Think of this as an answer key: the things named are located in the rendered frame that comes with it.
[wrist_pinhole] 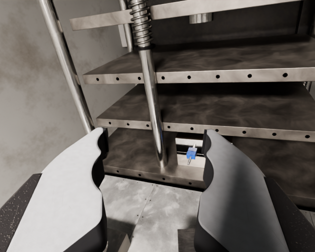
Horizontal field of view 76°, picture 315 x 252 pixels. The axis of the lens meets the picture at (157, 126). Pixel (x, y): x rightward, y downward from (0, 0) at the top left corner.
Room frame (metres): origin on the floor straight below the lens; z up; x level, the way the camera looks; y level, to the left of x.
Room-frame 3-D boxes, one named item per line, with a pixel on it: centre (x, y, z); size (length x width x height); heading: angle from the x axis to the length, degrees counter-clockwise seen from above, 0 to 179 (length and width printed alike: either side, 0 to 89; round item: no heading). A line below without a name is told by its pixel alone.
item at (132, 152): (1.11, -0.29, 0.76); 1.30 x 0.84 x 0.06; 66
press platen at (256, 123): (1.16, -0.31, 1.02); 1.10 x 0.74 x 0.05; 66
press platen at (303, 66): (1.16, -0.31, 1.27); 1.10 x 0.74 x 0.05; 66
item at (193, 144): (1.02, -0.30, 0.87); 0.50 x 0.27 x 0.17; 156
